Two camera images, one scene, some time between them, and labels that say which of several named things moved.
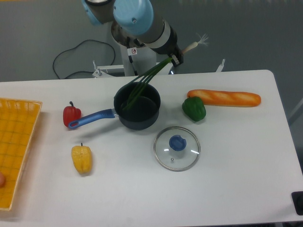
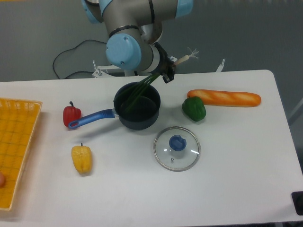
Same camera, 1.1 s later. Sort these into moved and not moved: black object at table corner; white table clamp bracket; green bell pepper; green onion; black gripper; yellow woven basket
Moved: black gripper; green onion
Not moved: white table clamp bracket; yellow woven basket; green bell pepper; black object at table corner
